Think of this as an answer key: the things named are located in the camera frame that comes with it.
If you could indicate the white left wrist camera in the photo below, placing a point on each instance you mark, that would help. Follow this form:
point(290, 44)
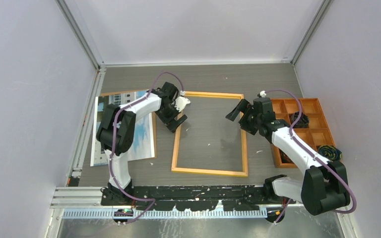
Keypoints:
point(181, 102)

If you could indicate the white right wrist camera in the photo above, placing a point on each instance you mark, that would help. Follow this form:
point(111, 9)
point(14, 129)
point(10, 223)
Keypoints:
point(262, 94)

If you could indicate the aluminium rail front edge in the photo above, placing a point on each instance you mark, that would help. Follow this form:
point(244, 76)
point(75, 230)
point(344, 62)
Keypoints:
point(85, 203)

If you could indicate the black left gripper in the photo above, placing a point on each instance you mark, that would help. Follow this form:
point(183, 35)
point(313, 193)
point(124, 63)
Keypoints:
point(173, 125)

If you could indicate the dark rolled tie brown pattern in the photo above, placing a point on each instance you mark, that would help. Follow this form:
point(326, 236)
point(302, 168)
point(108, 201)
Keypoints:
point(284, 158)

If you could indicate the brown wooden compartment tray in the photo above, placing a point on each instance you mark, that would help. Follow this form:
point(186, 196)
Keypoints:
point(318, 132)

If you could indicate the brown fibreboard backing board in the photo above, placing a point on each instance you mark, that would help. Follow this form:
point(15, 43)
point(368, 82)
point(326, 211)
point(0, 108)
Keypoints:
point(144, 142)

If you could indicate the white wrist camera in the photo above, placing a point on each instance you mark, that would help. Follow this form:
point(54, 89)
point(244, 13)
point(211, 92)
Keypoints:
point(262, 94)
point(181, 102)

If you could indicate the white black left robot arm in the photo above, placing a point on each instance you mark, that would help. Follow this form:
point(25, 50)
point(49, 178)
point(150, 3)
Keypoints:
point(116, 130)

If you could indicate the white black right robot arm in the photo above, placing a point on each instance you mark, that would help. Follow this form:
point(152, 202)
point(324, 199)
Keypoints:
point(325, 184)

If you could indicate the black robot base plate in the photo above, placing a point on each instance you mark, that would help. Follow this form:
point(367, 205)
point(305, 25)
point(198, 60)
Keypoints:
point(194, 198)

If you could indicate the dark rolled tie yellow pattern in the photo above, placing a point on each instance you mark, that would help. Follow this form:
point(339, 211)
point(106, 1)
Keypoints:
point(330, 152)

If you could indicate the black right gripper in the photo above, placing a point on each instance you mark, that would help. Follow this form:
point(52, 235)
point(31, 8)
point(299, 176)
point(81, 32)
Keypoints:
point(243, 106)

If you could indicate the dark rolled tie with blue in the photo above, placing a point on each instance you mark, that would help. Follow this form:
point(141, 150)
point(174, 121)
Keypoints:
point(302, 122)

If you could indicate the yellow wooden picture frame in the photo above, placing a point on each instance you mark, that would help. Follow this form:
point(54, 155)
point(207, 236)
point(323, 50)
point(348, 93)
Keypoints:
point(175, 168)

